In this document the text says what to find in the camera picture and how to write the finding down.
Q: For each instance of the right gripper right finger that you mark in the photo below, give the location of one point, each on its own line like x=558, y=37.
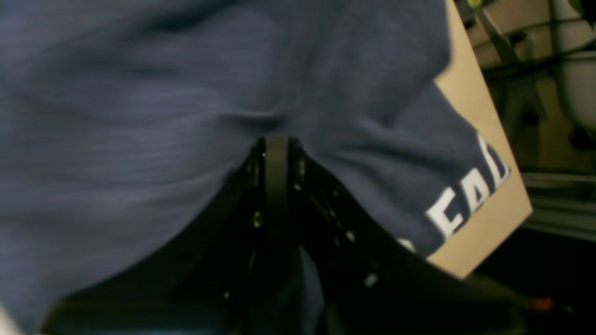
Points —
x=371, y=284

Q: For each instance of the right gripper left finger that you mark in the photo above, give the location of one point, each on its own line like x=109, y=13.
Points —
x=193, y=285

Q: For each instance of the aluminium frame rail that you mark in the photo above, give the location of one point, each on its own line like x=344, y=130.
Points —
x=563, y=204

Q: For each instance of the dark blue t-shirt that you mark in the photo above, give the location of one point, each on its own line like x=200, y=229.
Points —
x=121, y=118

